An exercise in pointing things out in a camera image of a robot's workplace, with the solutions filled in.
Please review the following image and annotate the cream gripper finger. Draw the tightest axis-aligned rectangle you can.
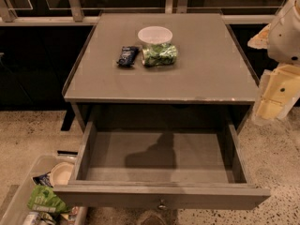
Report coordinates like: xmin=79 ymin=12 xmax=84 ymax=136
xmin=247 ymin=24 xmax=271 ymax=50
xmin=251 ymin=63 xmax=300 ymax=125

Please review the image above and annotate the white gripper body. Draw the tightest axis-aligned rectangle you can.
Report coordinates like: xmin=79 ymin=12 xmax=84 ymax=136
xmin=267 ymin=0 xmax=300 ymax=64

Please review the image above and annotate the grey top drawer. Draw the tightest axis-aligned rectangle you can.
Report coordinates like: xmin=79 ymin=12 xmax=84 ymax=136
xmin=52 ymin=103 xmax=272 ymax=212

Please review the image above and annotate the grey drawer cabinet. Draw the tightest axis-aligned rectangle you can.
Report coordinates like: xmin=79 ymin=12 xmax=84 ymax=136
xmin=63 ymin=13 xmax=258 ymax=128

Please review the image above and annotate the metal drawer knob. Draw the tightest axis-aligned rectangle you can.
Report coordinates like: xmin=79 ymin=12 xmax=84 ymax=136
xmin=157 ymin=200 xmax=168 ymax=211

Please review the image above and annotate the green soda can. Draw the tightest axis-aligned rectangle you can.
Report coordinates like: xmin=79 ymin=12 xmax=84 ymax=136
xmin=142 ymin=43 xmax=177 ymax=68

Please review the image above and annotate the dark blue snack packet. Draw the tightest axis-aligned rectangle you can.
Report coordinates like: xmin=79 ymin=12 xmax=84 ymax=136
xmin=117 ymin=46 xmax=140 ymax=68

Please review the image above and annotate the blue snack bag in bin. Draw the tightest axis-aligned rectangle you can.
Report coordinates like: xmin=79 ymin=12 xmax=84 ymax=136
xmin=32 ymin=172 xmax=53 ymax=188

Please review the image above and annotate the green chip bag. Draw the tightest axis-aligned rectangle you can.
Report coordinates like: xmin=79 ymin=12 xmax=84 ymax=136
xmin=27 ymin=185 xmax=70 ymax=214

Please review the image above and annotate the clear plastic bin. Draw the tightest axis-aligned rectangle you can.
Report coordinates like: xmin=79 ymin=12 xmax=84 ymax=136
xmin=1 ymin=155 xmax=87 ymax=225

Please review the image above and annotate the metal railing frame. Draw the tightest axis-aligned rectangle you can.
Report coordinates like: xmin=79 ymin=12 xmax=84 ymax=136
xmin=0 ymin=0 xmax=288 ymax=24

